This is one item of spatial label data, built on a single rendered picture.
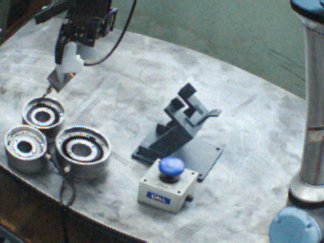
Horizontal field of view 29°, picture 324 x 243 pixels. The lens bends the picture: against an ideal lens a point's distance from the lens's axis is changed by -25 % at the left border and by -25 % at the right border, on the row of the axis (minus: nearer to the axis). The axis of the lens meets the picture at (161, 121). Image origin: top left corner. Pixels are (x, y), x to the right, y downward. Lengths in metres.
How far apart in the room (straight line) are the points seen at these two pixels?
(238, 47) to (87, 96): 1.53
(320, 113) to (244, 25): 2.02
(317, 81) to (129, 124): 0.63
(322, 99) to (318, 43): 0.08
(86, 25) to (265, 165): 0.44
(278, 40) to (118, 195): 1.70
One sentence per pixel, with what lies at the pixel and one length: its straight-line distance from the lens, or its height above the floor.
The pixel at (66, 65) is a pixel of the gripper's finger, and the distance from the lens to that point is 1.25.
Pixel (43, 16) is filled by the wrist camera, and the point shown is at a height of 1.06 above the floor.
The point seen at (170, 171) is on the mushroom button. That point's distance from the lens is 1.20.
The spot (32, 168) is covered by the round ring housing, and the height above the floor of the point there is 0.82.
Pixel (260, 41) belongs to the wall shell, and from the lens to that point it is 2.89.
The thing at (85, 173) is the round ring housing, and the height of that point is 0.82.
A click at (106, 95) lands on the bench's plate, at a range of 1.48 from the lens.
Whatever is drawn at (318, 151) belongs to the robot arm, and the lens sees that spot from 0.90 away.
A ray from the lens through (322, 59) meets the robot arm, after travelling 0.84.
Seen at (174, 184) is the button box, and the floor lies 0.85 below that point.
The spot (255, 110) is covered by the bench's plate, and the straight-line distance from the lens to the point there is 1.51.
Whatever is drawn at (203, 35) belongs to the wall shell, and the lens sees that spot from 2.98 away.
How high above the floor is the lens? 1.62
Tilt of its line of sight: 35 degrees down
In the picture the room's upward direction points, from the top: 9 degrees clockwise
